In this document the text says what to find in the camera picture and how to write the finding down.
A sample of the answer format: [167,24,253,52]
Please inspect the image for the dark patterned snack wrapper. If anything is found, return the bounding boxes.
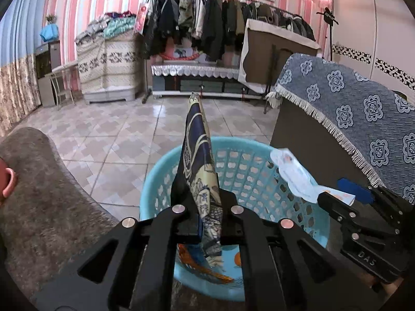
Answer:
[171,92,224,266]

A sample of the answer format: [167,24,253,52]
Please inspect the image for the black tripod stand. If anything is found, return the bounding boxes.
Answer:
[316,6,339,60]

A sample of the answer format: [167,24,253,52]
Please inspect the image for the light blue wipes packet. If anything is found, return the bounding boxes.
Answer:
[270,148,356,206]

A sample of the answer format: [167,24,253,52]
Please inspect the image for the light blue plastic basket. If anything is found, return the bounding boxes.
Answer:
[139,137,331,302]

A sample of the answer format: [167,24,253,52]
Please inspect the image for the blue bottle cover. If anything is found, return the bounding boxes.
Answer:
[39,24,59,43]

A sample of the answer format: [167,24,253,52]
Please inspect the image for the grey washing machine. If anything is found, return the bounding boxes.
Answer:
[82,86,137,104]

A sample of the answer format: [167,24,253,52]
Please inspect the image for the blue and floral curtain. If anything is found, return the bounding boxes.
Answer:
[0,0,46,137]

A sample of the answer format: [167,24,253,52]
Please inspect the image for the pile of folded clothes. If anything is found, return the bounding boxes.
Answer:
[75,11,137,39]

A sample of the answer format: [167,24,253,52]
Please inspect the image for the row of hanging clothes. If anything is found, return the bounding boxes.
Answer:
[143,0,316,62]

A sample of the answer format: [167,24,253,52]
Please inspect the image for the brown cabinet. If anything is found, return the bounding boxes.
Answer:
[270,98,377,188]

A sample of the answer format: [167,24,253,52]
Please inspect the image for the folded brown table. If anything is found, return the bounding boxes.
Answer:
[238,19,321,114]

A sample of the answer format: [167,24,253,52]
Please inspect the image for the pink pig mug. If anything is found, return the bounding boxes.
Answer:
[0,157,18,206]

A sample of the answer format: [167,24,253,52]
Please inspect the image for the beige patterned cover cloth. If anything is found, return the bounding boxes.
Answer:
[76,32,143,93]

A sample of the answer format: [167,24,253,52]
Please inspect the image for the metal clothes rack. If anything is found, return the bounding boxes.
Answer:
[142,0,316,104]

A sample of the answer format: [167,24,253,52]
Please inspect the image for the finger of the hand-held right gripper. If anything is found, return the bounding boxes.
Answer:
[317,192,360,230]
[336,178,414,230]

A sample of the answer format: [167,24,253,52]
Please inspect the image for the grey water dispenser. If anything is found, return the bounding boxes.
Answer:
[34,40,62,107]

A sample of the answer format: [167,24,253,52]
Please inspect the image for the white lace cloth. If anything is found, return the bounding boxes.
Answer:
[151,65,240,80]

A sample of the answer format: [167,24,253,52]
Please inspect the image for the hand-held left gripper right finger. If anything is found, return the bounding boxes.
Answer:
[219,189,386,311]

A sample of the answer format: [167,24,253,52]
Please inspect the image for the small white side table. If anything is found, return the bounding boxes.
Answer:
[50,63,80,106]

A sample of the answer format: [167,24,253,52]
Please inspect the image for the pink hanging bag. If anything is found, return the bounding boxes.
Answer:
[134,2,150,36]

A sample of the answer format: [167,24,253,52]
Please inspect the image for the low dark cabinet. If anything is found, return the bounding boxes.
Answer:
[151,65,266,98]

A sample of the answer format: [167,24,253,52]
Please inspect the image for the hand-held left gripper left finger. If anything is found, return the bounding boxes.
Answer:
[31,168,202,311]

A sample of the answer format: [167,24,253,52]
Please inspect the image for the blue flower patterned cloth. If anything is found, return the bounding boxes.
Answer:
[266,53,415,204]

